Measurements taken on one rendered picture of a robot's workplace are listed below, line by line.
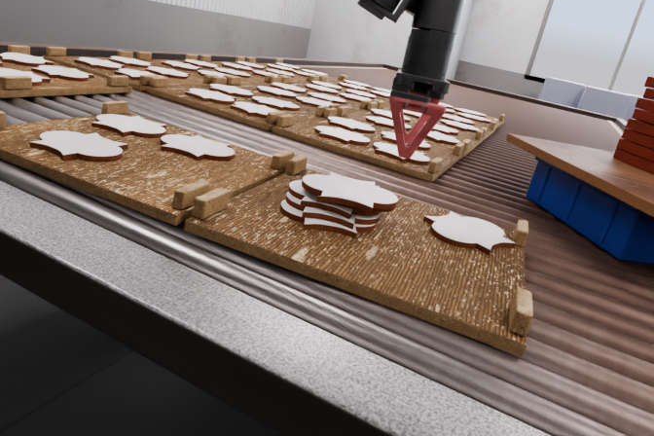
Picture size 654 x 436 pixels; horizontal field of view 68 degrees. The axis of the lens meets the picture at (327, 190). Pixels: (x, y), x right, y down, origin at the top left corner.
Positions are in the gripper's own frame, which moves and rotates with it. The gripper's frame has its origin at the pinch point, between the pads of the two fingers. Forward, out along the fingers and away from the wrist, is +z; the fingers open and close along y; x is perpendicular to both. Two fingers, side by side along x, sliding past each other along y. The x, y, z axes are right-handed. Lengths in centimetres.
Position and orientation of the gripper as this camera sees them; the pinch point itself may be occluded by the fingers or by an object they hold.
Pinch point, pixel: (406, 144)
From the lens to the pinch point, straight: 66.7
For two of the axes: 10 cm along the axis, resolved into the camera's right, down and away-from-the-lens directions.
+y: 1.7, -2.8, 9.5
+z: -1.8, 9.3, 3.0
